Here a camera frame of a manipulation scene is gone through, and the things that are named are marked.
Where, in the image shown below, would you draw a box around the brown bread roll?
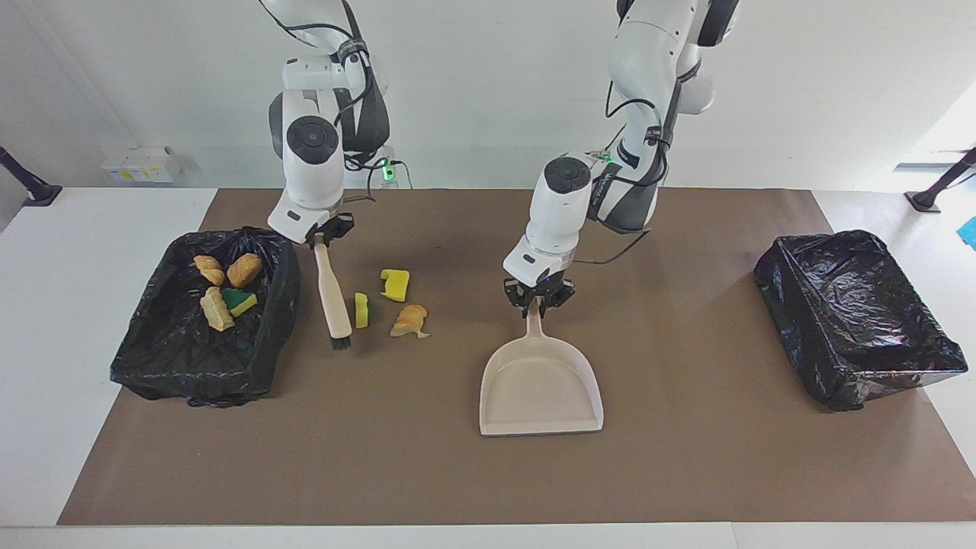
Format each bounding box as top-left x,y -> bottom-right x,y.
226,252 -> 263,289

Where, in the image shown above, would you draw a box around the black bag lined bin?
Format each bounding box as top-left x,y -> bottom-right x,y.
109,225 -> 302,409
753,229 -> 969,413

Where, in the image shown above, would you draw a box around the black stand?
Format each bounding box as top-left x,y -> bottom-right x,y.
904,147 -> 976,213
0,145 -> 63,208

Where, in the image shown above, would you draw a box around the white wall socket box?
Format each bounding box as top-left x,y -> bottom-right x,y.
101,145 -> 184,184

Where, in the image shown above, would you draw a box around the plain yellow sponge piece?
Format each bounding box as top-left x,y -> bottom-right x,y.
380,268 -> 411,303

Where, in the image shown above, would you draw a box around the beige plastic dustpan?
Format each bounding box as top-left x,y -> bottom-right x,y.
479,296 -> 605,437

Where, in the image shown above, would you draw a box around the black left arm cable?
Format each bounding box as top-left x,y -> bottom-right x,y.
568,76 -> 687,266

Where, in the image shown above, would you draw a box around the flaky croissant piece with peel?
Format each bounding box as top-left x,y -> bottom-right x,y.
390,304 -> 431,339

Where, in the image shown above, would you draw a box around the pale croissant piece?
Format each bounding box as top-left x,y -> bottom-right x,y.
200,286 -> 236,332

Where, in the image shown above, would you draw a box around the green yellow sponge wedge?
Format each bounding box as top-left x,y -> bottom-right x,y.
223,287 -> 258,318

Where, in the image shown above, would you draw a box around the beige brush black bristles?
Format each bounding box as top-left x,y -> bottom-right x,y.
313,233 -> 354,352

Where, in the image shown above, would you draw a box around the brown paper mat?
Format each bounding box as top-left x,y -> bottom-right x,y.
57,188 -> 976,527

